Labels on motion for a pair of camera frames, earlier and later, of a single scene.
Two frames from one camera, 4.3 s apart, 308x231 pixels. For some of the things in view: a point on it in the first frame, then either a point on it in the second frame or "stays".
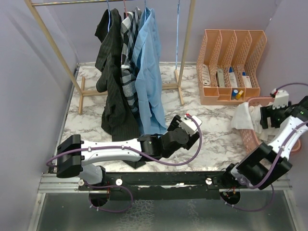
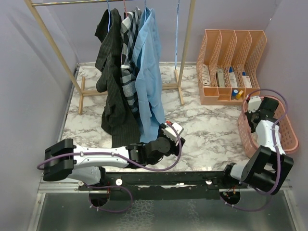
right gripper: x=268 y=111 -> x=249 y=115
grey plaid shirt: x=130 y=23 stays
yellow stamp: x=238 y=96 stays
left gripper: x=191 y=139 -> x=174 y=149
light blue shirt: x=148 y=76 stays
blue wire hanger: x=176 y=47 stays
